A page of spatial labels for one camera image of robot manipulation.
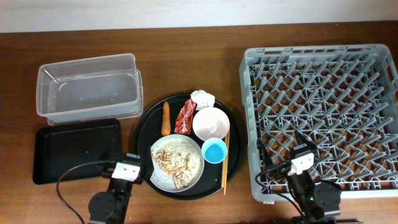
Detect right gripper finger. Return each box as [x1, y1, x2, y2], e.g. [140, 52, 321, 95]
[260, 142, 274, 170]
[294, 130, 317, 150]

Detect grey plate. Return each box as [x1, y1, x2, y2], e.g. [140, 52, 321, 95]
[148, 134, 205, 194]

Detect rice and peanut leftovers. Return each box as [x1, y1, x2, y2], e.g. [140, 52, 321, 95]
[150, 138, 201, 190]

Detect orange carrot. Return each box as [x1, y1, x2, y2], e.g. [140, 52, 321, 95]
[161, 101, 171, 136]

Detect red snack wrapper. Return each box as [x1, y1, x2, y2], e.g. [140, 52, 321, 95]
[174, 98, 197, 134]

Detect blue cup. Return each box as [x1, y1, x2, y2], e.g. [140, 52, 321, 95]
[201, 138, 228, 164]

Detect pink bowl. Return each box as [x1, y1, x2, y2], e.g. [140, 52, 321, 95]
[192, 108, 230, 141]

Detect white tissue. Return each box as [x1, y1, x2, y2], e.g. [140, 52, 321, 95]
[190, 90, 215, 111]

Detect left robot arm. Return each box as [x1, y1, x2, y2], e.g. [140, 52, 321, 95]
[88, 149, 154, 224]

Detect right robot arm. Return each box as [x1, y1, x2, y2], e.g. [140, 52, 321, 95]
[255, 131, 342, 223]

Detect grey dishwasher rack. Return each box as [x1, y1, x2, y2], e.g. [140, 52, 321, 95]
[239, 44, 397, 203]

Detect round black tray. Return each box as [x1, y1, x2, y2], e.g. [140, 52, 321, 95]
[131, 93, 244, 200]

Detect black rectangular tray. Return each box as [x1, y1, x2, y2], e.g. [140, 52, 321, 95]
[32, 118, 123, 185]

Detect clear plastic bin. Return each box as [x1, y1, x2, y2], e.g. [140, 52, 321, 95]
[35, 53, 144, 125]

